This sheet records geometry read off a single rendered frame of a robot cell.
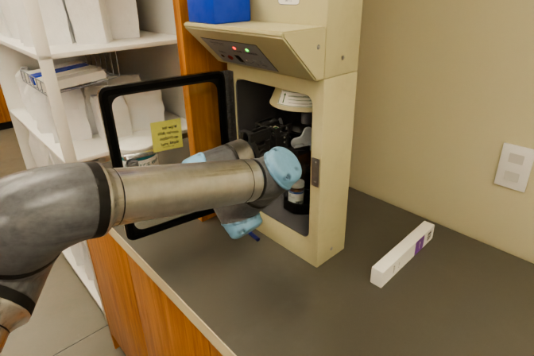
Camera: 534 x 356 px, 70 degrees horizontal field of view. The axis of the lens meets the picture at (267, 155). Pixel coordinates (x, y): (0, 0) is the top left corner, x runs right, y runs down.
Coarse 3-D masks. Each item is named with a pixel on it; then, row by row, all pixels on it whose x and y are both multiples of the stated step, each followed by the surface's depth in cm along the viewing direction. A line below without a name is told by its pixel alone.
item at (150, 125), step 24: (120, 96) 85; (144, 96) 88; (168, 96) 91; (192, 96) 94; (216, 96) 98; (120, 120) 86; (144, 120) 89; (168, 120) 93; (192, 120) 96; (216, 120) 100; (120, 144) 88; (144, 144) 91; (168, 144) 95; (192, 144) 98; (216, 144) 102; (168, 216) 102
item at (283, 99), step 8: (280, 88) 91; (272, 96) 94; (280, 96) 90; (288, 96) 88; (296, 96) 87; (304, 96) 87; (272, 104) 92; (280, 104) 90; (288, 104) 88; (296, 104) 87; (304, 104) 87; (304, 112) 87
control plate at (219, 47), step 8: (208, 40) 85; (216, 40) 83; (216, 48) 88; (224, 48) 85; (232, 48) 82; (240, 48) 80; (248, 48) 77; (256, 48) 75; (232, 56) 87; (240, 56) 84; (248, 56) 81; (256, 56) 79; (264, 56) 77; (248, 64) 86; (256, 64) 83; (264, 64) 81; (272, 64) 78
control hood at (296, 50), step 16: (192, 32) 87; (208, 32) 81; (224, 32) 77; (240, 32) 73; (256, 32) 69; (272, 32) 67; (288, 32) 66; (304, 32) 68; (320, 32) 71; (208, 48) 91; (272, 48) 71; (288, 48) 68; (304, 48) 69; (320, 48) 72; (240, 64) 89; (288, 64) 74; (304, 64) 71; (320, 64) 74
